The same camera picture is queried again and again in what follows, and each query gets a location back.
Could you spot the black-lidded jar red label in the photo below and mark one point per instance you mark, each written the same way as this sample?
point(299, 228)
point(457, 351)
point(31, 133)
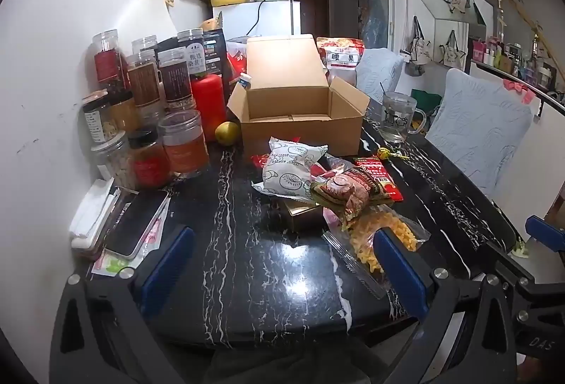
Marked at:
point(148, 159)

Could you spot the tall jar brown label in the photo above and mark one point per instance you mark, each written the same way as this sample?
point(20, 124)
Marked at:
point(143, 79)

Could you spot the red cylinder can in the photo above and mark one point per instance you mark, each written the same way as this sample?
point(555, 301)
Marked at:
point(209, 101)

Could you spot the group of cosmetic bottles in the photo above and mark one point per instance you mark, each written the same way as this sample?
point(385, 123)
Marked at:
point(512, 57)

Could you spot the clear plastic jar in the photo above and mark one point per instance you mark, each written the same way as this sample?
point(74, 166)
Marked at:
point(144, 44)

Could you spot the white fruit-print bread packet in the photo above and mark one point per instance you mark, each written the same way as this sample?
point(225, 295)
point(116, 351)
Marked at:
point(282, 172)

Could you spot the small gold box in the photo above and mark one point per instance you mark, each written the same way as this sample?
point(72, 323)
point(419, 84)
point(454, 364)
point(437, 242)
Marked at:
point(302, 214)

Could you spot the white foam sheet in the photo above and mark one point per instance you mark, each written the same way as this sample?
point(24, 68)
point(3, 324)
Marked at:
point(145, 19)

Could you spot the pink bow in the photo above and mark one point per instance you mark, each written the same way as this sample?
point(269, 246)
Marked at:
point(516, 88)

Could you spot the yellow fruit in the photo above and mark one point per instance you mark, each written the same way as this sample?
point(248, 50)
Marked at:
point(227, 132)

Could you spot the jar of white beans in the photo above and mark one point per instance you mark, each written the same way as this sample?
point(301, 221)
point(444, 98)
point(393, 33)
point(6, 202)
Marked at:
point(114, 159)

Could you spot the red gift bag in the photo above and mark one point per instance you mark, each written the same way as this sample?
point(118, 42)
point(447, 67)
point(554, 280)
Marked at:
point(236, 61)

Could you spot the printed canvas tote bag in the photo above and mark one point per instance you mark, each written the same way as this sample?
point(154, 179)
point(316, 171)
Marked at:
point(419, 46)

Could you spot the small red gold packet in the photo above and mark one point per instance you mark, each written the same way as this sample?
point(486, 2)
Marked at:
point(258, 161)

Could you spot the tall jar dark label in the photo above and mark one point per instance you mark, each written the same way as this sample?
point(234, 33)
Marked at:
point(176, 77)

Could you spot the clear packet of yellow crisps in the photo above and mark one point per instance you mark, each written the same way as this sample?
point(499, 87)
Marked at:
point(359, 249)

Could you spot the white mini fridge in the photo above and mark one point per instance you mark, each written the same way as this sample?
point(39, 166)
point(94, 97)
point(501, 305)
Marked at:
point(273, 19)

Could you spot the white red nut bag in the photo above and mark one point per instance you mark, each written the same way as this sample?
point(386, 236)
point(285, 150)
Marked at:
point(342, 57)

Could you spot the glass mug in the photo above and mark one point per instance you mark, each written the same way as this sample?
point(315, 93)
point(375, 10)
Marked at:
point(399, 117)

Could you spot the pink white sachet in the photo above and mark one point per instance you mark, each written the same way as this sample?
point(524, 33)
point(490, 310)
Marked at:
point(155, 231)

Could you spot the tall jar white label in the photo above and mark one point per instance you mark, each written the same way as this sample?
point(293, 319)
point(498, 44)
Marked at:
point(192, 53)

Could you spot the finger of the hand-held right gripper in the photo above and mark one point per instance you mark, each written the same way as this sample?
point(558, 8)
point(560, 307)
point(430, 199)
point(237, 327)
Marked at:
point(538, 322)
point(547, 231)

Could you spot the wide jar orange label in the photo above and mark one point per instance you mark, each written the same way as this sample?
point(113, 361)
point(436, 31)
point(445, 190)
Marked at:
point(183, 143)

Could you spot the white tissue pack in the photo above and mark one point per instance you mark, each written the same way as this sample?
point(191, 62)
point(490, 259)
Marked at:
point(90, 211)

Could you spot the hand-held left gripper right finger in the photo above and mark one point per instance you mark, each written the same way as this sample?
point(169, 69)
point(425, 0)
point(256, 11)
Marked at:
point(399, 269)

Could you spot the black printed pouch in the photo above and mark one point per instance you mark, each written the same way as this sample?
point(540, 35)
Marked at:
point(215, 53)

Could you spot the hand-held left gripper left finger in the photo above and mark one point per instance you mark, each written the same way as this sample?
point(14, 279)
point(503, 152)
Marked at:
point(167, 264)

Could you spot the long red sauce packet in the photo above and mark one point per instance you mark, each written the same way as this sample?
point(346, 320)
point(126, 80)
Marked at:
point(379, 178)

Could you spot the brown door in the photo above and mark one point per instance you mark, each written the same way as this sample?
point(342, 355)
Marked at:
point(309, 11)

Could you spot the small glass spice jar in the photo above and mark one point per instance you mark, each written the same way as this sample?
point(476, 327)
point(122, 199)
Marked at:
point(99, 117)

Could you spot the green white sachet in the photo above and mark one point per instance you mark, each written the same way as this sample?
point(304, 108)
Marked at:
point(112, 264)

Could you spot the smartphone in clear case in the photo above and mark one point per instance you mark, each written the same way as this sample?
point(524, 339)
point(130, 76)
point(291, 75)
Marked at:
point(132, 220)

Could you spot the brown nut snack packet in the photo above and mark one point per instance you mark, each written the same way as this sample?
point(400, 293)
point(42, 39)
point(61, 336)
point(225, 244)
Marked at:
point(348, 189)

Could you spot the blue patterned plastic bag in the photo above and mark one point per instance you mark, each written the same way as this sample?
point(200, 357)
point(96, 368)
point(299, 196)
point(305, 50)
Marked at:
point(375, 17)

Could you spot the round patterned plate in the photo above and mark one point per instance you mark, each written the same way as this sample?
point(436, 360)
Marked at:
point(217, 19)

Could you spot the green bag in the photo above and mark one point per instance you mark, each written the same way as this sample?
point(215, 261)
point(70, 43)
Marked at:
point(426, 99)

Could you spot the amber glass jar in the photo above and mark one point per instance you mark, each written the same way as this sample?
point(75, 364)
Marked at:
point(126, 112)

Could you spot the chair with grey-blue cover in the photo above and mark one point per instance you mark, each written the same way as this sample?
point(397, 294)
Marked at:
point(379, 70)
point(476, 128)

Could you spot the brown cardboard box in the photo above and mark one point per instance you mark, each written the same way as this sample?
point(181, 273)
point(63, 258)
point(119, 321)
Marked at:
point(282, 70)

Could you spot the yellow green lollipop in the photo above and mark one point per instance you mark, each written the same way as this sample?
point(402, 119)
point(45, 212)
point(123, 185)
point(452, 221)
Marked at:
point(383, 153)

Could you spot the yellow bamboo pole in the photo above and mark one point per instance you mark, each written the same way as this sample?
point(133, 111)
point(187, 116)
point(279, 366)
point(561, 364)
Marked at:
point(529, 24)

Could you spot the tall jar red label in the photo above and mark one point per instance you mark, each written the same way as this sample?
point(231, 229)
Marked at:
point(106, 61)

